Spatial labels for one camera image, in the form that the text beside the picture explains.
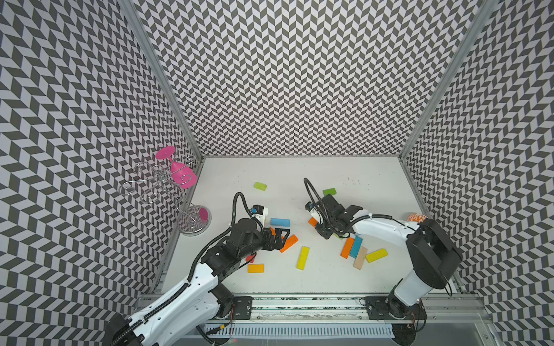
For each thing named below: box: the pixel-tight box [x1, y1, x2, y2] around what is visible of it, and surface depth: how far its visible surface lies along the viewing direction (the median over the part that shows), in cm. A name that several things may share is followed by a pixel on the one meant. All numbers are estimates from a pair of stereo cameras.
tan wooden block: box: [352, 245, 368, 271], surface depth 86 cm
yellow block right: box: [365, 247, 389, 264], surface depth 86 cm
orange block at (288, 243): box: [279, 234, 299, 254], surface depth 89 cm
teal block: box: [349, 236, 363, 259], surface depth 88 cm
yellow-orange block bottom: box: [247, 263, 265, 274], surface depth 83 cm
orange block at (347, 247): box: [340, 237, 355, 259], surface depth 88 cm
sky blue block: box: [270, 217, 291, 228], surface depth 95 cm
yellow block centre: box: [295, 245, 311, 271], surface depth 86 cm
